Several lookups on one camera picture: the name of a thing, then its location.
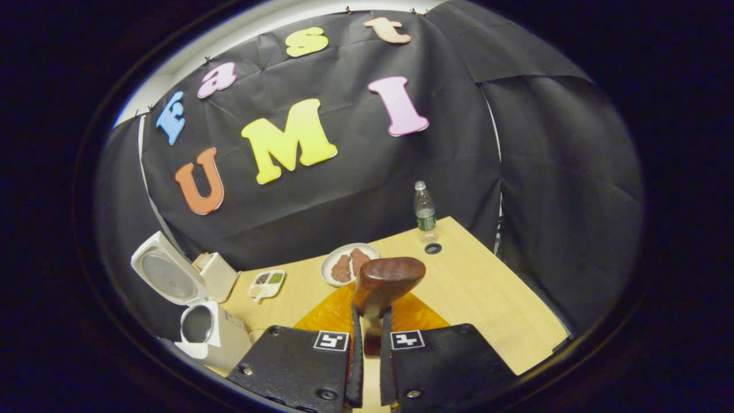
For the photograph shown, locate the white divided condiment dish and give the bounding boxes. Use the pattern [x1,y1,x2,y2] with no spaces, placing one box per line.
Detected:
[248,269,286,303]

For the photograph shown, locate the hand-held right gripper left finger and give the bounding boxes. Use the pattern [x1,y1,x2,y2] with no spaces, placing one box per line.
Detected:
[227,282,365,413]

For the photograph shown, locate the brown meat piece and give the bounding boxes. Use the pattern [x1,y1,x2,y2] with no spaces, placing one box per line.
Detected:
[350,248,372,276]
[331,255,353,283]

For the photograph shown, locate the row of black clips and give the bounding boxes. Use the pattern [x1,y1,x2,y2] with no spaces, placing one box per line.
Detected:
[146,6,430,112]

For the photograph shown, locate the white rice cooker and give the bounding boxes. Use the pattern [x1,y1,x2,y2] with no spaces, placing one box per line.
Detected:
[130,231,253,371]

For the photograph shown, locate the brown wooden spoon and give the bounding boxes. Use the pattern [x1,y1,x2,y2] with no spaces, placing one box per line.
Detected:
[353,256,427,356]

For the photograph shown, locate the white round plate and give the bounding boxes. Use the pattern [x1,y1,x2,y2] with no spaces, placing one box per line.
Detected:
[320,243,380,287]

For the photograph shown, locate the white toaster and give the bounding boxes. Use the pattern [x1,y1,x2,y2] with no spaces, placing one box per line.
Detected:
[192,251,240,303]

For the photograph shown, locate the green label water bottle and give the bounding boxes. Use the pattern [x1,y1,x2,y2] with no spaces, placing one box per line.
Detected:
[413,181,437,241]

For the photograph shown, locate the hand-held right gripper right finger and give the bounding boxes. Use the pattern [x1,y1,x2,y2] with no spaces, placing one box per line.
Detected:
[380,291,517,411]

